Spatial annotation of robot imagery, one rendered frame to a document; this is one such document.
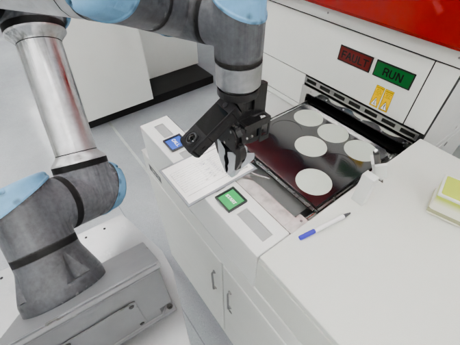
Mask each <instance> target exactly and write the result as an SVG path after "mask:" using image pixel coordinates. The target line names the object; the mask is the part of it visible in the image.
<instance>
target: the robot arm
mask: <svg viewBox="0 0 460 345"><path fill-rule="evenodd" d="M71 18H78V19H83V20H88V21H95V22H100V23H110V24H115V25H122V26H126V27H132V28H136V29H141V30H144V31H150V32H153V33H157V34H160V35H162V36H167V37H175V38H180V39H184V40H189V41H192V42H198V43H201V44H207V45H212V46H214V59H215V69H216V85H217V94H218V96H219V97H220V98H219V100H217V102H215V104H213V105H212V106H211V107H210V108H209V109H208V110H207V111H206V113H205V114H204V115H203V116H202V117H201V118H200V119H199V120H198V121H197V122H196V123H195V124H194V125H193V126H192V127H191V128H190V129H189V130H188V131H187V132H186V133H185V134H184V135H183V136H182V137H181V138H180V142H181V144H182V145H183V146H184V148H185V149H186V150H187V151H188V153H190V154H191V155H193V156H194V157H197V158H199V157H200V156H202V154H204V152H206V150H208V148H209V147H210V146H211V145H212V144H213V143H215V145H216V150H217V152H218V154H219V158H220V161H221V163H222V166H223V168H224V170H225V172H226V173H227V174H228V175H229V176H230V177H234V176H236V175H237V174H238V173H239V171H240V169H242V168H243V167H245V166H246V165H247V164H248V163H250V162H251V161H253V159H254V157H255V154H254V153H247V147H246V146H245V145H246V144H248V143H249V144H250V143H252V142H254V141H256V140H257V139H259V142H261V141H262V140H265V139H266V138H268V136H269V130H270V119H271V115H269V114H268V113H267V112H266V111H265V108H266V96H267V89H268V82H267V81H265V80H261V74H262V66H263V53H264V38H265V29H266V21H267V18H268V12H267V0H0V29H1V32H2V34H3V37H4V38H5V39H6V40H7V41H9V42H11V43H12V44H14V45H15V46H16V49H17V51H18V54H19V57H20V59H21V62H22V65H23V68H24V71H25V74H26V76H27V80H28V82H29V86H30V88H31V91H32V94H33V96H34V99H35V102H36V105H37V108H38V111H39V113H40V117H41V119H42V122H43V125H44V128H45V131H46V133H47V136H48V139H49V142H50V145H51V148H52V150H53V154H54V156H55V161H54V163H53V164H52V166H51V172H52V174H53V177H51V178H49V175H47V174H46V172H44V171H42V172H37V173H34V174H32V175H29V176H27V177H24V178H22V179H19V180H18V181H15V182H13V183H11V184H9V185H7V186H5V187H3V188H1V189H0V249H1V251H2V253H3V255H4V257H5V259H6V261H7V262H8V264H9V266H10V268H11V270H12V272H13V274H14V282H15V290H16V306H17V309H18V312H19V313H20V315H21V317H22V319H24V320H26V319H30V318H34V317H36V316H39V315H41V314H44V313H46V312H48V311H50V310H52V309H54V308H56V307H58V306H60V305H62V304H64V303H65V302H67V301H69V300H70V299H72V298H74V297H76V296H77V295H78V294H81V293H82V292H83V291H85V290H87V289H88V288H89V287H90V286H92V285H93V284H94V283H96V282H97V281H98V280H99V279H100V278H101V277H102V276H103V275H104V274H105V269H104V267H103V265H102V263H101V262H100V261H99V260H98V259H97V258H96V257H95V256H94V255H93V254H92V253H91V252H90V251H89V250H88V249H87V248H86V247H85V246H84V245H83V244H82V243H81V242H80V241H79V238H78V237H77V234H76V233H75V230H74V228H76V227H78V226H80V225H83V224H85V223H87V222H89V221H91V220H93V219H95V218H97V217H99V216H102V215H105V214H108V213H109V212H110V211H112V210H113V209H115V208H117V207H118V206H119V205H120V204H121V203H122V201H123V199H124V197H125V195H126V191H127V184H126V179H125V176H124V174H123V172H122V170H121V169H120V168H118V165H116V164H115V163H113V162H109V161H108V159H107V155H106V154H105V153H103V152H101V151H100V150H98V149H97V147H96V144H95V142H94V138H93V136H92V132H91V130H90V126H89V123H88V119H87V117H86V113H85V111H84V107H83V105H82V102H81V98H80V95H79V92H78V89H77V86H76V83H75V80H74V77H73V73H72V70H71V67H70V64H69V62H68V58H67V56H66V52H65V50H64V45H63V43H62V41H63V39H64V38H65V36H66V35H67V31H66V28H67V27H68V26H69V24H70V22H71ZM263 115H265V117H263V118H261V116H263ZM267 123H268V126H267V133H265V134H264V135H261V134H262V133H263V132H264V128H262V126H263V125H265V124H267Z"/></svg>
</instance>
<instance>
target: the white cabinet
mask: <svg viewBox="0 0 460 345"><path fill-rule="evenodd" d="M142 154H143V156H144V160H145V163H146V167H147V170H148V173H149V177H150V180H151V185H152V187H153V191H154V194H155V198H156V201H157V206H158V208H159V212H160V215H161V218H162V222H163V225H164V229H165V232H166V237H167V239H168V243H169V246H170V250H171V253H172V256H173V257H174V258H175V260H176V261H177V263H178V264H179V265H180V267H181V269H182V270H183V271H184V273H185V274H186V276H187V278H188V279H189V280H190V282H191V283H192V285H193V286H194V288H195V289H196V291H197V292H198V293H199V295H200V297H201V298H202V299H203V301H204V302H205V304H206V305H207V307H208V308H209V310H210V311H211V313H212V314H213V316H214V317H215V319H216V320H217V321H218V323H219V325H220V326H221V327H222V329H223V331H224V332H225V333H226V335H227V336H228V338H229V339H230V340H231V342H232V344H233V345H302V344H301V342H300V341H299V340H298V338H297V337H296V336H295V334H293V332H292V331H291V330H290V329H289V327H288V326H287V325H286V324H285V323H284V321H282V319H281V318H280V317H279V315H278V314H277V313H276V311H275V310H274V309H273V308H272V307H271V306H270V305H269V303H268V302H267V301H266V299H265V298H264V297H263V296H262V295H261V294H260V293H259V291H258V290H257V289H256V287H255V286H254V287H253V286H252V285H251V284H250V282H249V281H248V280H247V279H246V277H245V276H244V275H243V274H242V273H241V272H240V270H239V269H238V267H237V266H236V265H235V264H234V263H233V262H232V261H231V259H230V258H229V257H228V255H227V254H226V253H225V252H224V251H223V250H222V248H221V247H220V246H219V245H218V243H217V242H216V241H215V239H213V237H212V236H211V235H210V234H209V232H208V231H207V230H206V228H205V227H204V226H203V225H202V224H201V223H200V222H199V220H198V219H197V218H196V216H195V215H194V214H193V213H192V212H191V211H190V209H189V208H188V207H187V205H186V204H185V203H184V202H183V201H182V200H181V198H180V197H179V196H178V195H177V193H176V192H175V191H174V190H173V189H172V188H171V186H170V185H169V184H168V182H167V181H166V180H165V178H163V176H162V175H161V174H160V173H159V171H158V170H157V169H156V168H155V167H154V165H152V163H151V162H150V161H149V159H148V158H147V157H146V155H145V154H144V153H143V152H142Z"/></svg>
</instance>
